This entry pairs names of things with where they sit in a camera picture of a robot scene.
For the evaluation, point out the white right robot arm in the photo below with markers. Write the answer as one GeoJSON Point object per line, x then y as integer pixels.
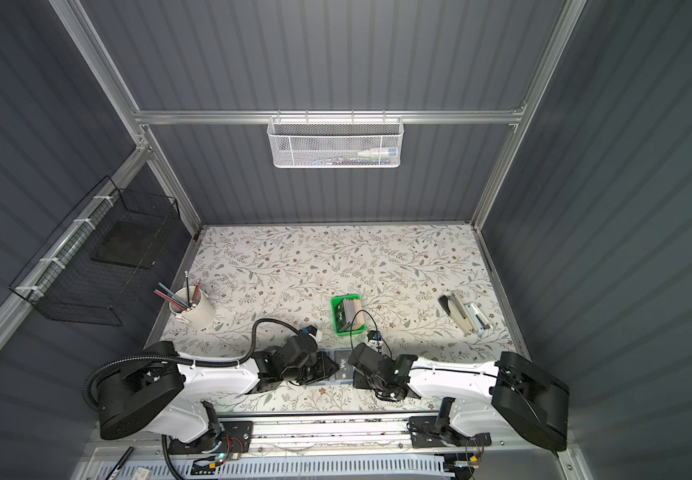
{"type": "Point", "coordinates": [489, 397]}

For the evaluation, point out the beige black stapler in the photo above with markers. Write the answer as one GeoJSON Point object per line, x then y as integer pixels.
{"type": "Point", "coordinates": [455, 309]}

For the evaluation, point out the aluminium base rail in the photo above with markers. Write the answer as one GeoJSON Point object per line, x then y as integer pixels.
{"type": "Point", "coordinates": [366, 432]}

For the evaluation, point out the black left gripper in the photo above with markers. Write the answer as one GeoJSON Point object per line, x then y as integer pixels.
{"type": "Point", "coordinates": [325, 363]}

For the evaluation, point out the white tube in basket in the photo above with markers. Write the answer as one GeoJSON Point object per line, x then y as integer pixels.
{"type": "Point", "coordinates": [380, 154]}

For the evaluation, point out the black pen on base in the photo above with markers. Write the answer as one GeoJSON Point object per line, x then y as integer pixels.
{"type": "Point", "coordinates": [120, 464]}

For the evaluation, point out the green plastic card tray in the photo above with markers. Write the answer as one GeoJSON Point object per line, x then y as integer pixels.
{"type": "Point", "coordinates": [336, 300]}

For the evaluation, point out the blue leather card holder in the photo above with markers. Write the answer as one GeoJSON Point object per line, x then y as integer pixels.
{"type": "Point", "coordinates": [331, 368]}

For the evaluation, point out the white pencil cup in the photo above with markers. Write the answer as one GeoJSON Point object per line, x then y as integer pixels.
{"type": "Point", "coordinates": [195, 317]}

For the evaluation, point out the white mesh wall basket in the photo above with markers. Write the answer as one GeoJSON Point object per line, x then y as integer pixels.
{"type": "Point", "coordinates": [331, 145]}

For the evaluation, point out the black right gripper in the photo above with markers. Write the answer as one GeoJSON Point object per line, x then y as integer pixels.
{"type": "Point", "coordinates": [358, 383]}

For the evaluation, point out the green pencil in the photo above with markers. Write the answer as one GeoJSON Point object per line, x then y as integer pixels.
{"type": "Point", "coordinates": [163, 292]}

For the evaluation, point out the stack of cards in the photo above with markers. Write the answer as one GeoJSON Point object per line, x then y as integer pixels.
{"type": "Point", "coordinates": [348, 318]}

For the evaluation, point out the red pencil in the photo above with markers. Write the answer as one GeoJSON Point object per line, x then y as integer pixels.
{"type": "Point", "coordinates": [196, 294]}

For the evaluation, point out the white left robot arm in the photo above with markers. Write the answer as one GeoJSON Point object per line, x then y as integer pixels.
{"type": "Point", "coordinates": [161, 390]}

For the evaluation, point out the black wire basket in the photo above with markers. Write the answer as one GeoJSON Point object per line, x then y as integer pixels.
{"type": "Point", "coordinates": [94, 272]}

